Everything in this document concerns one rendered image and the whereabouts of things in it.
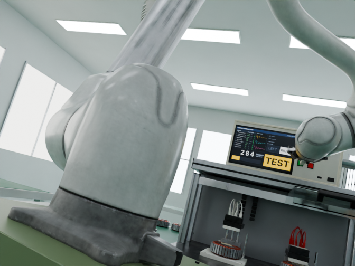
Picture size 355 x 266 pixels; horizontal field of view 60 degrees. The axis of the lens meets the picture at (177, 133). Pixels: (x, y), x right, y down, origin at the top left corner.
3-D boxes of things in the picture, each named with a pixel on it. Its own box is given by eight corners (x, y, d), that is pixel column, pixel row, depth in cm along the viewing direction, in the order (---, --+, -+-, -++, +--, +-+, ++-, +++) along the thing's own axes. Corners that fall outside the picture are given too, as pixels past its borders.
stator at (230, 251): (241, 262, 103) (243, 250, 103) (208, 253, 105) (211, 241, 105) (239, 257, 113) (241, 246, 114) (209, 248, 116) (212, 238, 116)
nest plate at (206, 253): (243, 268, 100) (244, 264, 100) (199, 255, 104) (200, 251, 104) (246, 262, 113) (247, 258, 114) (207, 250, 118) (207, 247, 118)
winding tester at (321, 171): (338, 188, 116) (345, 136, 120) (225, 164, 130) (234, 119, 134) (321, 195, 152) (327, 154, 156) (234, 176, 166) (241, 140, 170)
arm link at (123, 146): (75, 196, 35) (140, 32, 40) (41, 177, 50) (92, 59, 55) (181, 227, 44) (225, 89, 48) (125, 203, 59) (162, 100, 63)
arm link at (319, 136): (300, 166, 88) (348, 153, 86) (307, 155, 74) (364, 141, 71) (288, 131, 92) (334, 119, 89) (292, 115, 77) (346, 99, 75)
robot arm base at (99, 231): (139, 282, 31) (157, 227, 32) (2, 215, 41) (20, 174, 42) (196, 271, 47) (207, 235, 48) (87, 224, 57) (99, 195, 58)
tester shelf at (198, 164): (372, 207, 109) (373, 193, 110) (190, 168, 131) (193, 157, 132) (343, 209, 150) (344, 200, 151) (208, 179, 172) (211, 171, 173)
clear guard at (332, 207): (383, 224, 85) (385, 202, 87) (292, 203, 93) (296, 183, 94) (353, 221, 116) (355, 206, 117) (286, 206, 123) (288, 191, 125)
